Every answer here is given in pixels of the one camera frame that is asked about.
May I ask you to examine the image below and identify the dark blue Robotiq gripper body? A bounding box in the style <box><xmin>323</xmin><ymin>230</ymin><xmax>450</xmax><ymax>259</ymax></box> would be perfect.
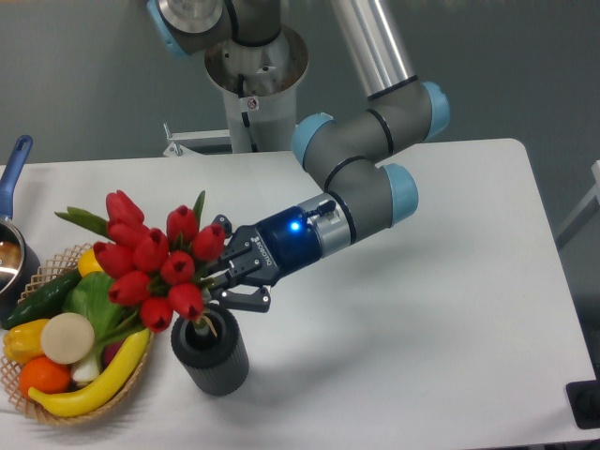
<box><xmin>219</xmin><ymin>206</ymin><xmax>323</xmax><ymax>288</ymax></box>

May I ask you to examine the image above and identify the red tulip bouquet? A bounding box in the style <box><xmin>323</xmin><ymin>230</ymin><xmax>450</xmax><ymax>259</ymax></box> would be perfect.
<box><xmin>56</xmin><ymin>190</ymin><xmax>226</xmax><ymax>332</ymax></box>

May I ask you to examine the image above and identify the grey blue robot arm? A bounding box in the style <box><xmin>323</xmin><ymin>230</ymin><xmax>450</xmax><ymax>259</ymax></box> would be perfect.
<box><xmin>147</xmin><ymin>1</ymin><xmax>450</xmax><ymax>312</ymax></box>

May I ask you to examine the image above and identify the dark grey ribbed vase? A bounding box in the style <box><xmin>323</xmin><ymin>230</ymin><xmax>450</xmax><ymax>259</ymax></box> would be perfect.
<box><xmin>171</xmin><ymin>305</ymin><xmax>249</xmax><ymax>397</ymax></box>

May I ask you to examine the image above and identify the yellow lemon squash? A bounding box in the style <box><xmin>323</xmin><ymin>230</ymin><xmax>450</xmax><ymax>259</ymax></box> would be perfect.
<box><xmin>77</xmin><ymin>248</ymin><xmax>104</xmax><ymax>278</ymax></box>

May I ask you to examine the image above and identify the green bok choy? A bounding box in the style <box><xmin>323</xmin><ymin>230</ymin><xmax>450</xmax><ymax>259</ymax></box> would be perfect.
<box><xmin>62</xmin><ymin>273</ymin><xmax>143</xmax><ymax>387</ymax></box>

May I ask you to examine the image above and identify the purple eggplant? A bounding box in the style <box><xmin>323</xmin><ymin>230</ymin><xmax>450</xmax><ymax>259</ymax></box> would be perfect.
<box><xmin>101</xmin><ymin>340</ymin><xmax>124</xmax><ymax>368</ymax></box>

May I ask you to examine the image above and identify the woven wicker basket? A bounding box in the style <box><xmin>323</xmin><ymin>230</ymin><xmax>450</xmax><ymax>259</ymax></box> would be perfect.
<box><xmin>1</xmin><ymin>244</ymin><xmax>153</xmax><ymax>427</ymax></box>

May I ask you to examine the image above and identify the yellow banana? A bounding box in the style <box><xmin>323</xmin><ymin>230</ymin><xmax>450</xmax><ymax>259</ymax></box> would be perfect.
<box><xmin>28</xmin><ymin>328</ymin><xmax>153</xmax><ymax>419</ymax></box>

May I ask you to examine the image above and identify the dark green cucumber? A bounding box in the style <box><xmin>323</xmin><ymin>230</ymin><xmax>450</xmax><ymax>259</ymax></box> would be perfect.
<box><xmin>1</xmin><ymin>269</ymin><xmax>82</xmax><ymax>330</ymax></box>

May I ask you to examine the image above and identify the beige round disc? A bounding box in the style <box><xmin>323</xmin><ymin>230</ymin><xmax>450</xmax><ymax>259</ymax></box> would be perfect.
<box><xmin>40</xmin><ymin>312</ymin><xmax>95</xmax><ymax>365</ymax></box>

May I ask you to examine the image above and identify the orange fruit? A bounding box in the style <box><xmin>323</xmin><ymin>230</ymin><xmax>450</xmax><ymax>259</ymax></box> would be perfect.
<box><xmin>19</xmin><ymin>356</ymin><xmax>71</xmax><ymax>398</ymax></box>

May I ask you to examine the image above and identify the yellow bell pepper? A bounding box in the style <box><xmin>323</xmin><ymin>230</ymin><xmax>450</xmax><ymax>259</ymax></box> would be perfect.
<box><xmin>3</xmin><ymin>319</ymin><xmax>50</xmax><ymax>365</ymax></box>

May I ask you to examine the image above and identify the black device at corner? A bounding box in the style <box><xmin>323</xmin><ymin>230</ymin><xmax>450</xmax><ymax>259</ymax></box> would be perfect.
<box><xmin>565</xmin><ymin>380</ymin><xmax>599</xmax><ymax>429</ymax></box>

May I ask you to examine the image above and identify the white furniture leg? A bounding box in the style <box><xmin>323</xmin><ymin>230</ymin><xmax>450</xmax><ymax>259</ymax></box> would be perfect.
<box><xmin>555</xmin><ymin>160</ymin><xmax>599</xmax><ymax>251</ymax></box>

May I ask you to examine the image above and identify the white metal mounting frame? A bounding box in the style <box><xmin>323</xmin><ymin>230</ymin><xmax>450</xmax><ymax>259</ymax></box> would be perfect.
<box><xmin>162</xmin><ymin>123</ymin><xmax>232</xmax><ymax>158</ymax></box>

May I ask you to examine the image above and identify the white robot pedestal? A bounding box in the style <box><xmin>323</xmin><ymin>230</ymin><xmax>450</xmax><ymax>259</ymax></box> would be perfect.
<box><xmin>204</xmin><ymin>25</ymin><xmax>308</xmax><ymax>154</ymax></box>

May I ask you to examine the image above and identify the blue handled saucepan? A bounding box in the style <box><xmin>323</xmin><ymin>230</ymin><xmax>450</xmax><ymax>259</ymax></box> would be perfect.
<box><xmin>1</xmin><ymin>135</ymin><xmax>39</xmax><ymax>321</ymax></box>

